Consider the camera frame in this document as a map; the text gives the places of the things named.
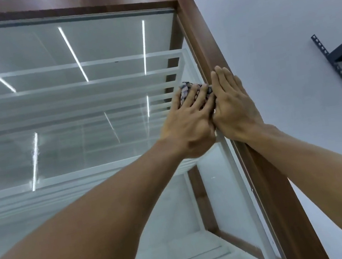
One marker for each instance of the wooden glass display cabinet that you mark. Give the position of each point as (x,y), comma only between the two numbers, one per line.
(202,38)

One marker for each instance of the person's left forearm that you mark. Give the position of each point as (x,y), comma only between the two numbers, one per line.
(78,239)

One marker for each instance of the person's left hand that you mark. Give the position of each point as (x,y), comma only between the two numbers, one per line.
(187,128)

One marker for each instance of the blue white checkered cloth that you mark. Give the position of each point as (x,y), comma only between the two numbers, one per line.
(185,88)

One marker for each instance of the person's right hand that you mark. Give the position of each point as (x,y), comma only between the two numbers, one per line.
(236,111)

